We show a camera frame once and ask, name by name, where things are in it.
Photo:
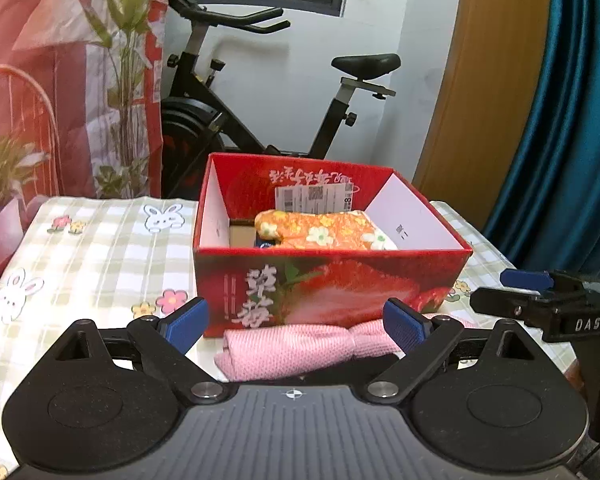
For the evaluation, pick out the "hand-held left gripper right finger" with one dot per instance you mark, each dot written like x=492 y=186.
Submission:
x=405 y=325

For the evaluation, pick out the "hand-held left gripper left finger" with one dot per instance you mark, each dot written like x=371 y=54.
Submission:
x=189 y=324

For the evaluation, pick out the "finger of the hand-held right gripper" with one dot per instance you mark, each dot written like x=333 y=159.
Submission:
x=522 y=279
x=505 y=302

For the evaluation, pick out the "red strawberry print cardboard box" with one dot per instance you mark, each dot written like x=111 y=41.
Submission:
x=330 y=290

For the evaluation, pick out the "pink knit towel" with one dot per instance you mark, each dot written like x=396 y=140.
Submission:
x=290 y=352

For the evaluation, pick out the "orange floral soft toy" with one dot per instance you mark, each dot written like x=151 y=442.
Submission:
x=325 y=230

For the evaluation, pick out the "checkered bunny print tablecloth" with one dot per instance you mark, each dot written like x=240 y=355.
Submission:
x=105 y=260

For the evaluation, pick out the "small blue item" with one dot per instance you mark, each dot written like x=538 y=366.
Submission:
x=266 y=245

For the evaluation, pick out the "blue curtain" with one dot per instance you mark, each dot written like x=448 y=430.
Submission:
x=570 y=135

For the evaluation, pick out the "wooden door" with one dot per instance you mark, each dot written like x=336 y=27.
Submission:
x=480 y=85

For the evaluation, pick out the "black exercise bike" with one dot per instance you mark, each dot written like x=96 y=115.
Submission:
x=195 y=110

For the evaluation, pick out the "printed backdrop cloth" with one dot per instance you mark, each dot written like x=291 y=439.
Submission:
x=55 y=35

